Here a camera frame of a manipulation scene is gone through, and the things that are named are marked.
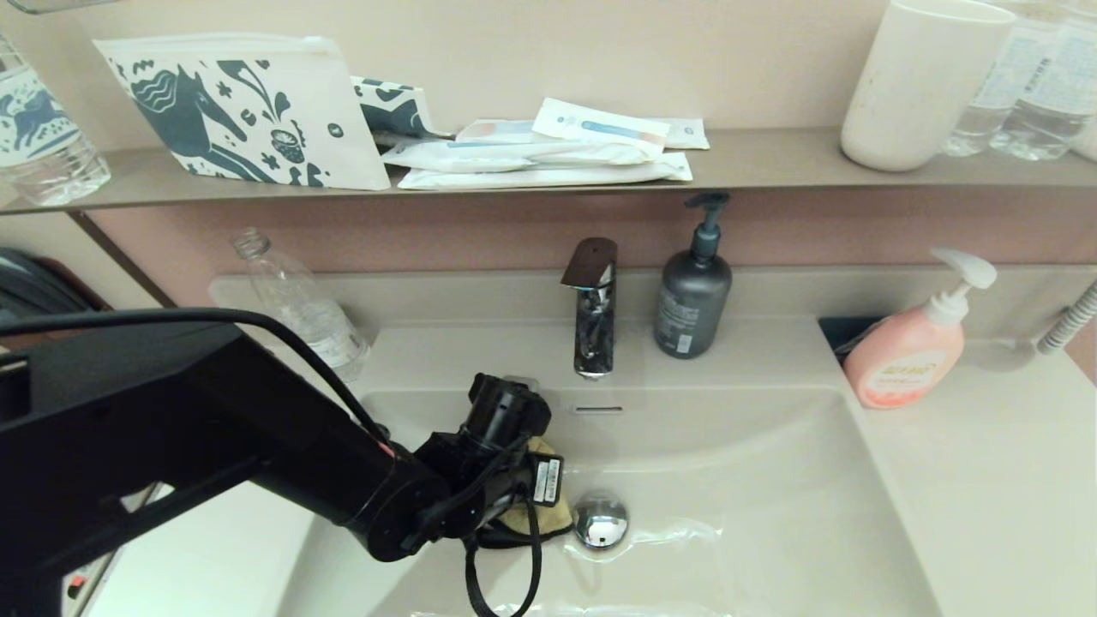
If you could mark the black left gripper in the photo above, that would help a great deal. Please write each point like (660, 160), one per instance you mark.
(546, 482)

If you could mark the yellow cloth black edge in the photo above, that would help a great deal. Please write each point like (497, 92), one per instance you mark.
(540, 518)

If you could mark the chrome single lever faucet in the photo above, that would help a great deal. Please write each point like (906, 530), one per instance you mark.
(596, 338)

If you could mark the chrome sink drain stopper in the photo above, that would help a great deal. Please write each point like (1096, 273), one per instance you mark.
(602, 520)

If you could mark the white ceramic sink basin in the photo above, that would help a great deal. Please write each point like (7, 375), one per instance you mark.
(771, 514)

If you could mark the dark grey pump bottle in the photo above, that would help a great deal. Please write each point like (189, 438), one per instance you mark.
(692, 304)

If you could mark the empty clear plastic bottle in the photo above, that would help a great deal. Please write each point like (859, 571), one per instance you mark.
(321, 330)

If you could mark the long white sachet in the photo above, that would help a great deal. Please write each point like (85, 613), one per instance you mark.
(548, 178)
(514, 156)

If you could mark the white flat sachet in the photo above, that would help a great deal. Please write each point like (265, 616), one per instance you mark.
(497, 130)

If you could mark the white sachet blue orange print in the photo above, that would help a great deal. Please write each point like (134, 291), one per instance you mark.
(600, 125)

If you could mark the small white sachet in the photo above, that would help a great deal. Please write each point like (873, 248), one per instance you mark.
(688, 134)

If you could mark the pink pump soap bottle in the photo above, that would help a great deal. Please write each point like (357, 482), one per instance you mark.
(908, 356)

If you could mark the small white blue print pouch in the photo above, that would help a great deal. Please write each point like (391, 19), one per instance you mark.
(394, 107)

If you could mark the white pouch blue horse print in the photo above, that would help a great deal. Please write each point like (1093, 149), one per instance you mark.
(257, 107)

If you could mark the small red black object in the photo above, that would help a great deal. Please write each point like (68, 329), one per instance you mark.
(77, 587)

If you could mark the white plastic cup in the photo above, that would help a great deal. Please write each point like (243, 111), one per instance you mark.
(917, 90)

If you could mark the dark grey hair dryer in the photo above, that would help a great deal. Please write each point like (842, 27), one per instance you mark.
(34, 287)

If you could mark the water bottle white label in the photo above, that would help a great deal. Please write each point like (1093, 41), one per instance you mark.
(1058, 98)
(986, 98)

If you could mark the water bottle blue print label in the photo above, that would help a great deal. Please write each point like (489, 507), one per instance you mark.
(43, 141)

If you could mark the white container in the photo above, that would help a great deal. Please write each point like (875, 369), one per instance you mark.
(1088, 141)

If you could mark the grey brown wall shelf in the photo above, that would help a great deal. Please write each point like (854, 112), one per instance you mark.
(771, 163)

